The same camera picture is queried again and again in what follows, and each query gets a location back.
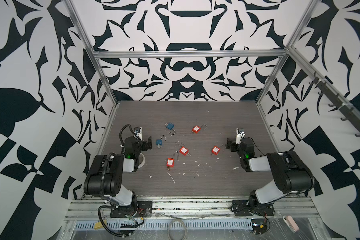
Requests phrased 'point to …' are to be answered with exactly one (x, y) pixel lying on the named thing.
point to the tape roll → (143, 161)
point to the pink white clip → (290, 223)
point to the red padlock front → (170, 162)
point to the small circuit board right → (259, 226)
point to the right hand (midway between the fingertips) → (237, 136)
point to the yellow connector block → (99, 225)
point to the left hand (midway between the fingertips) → (142, 133)
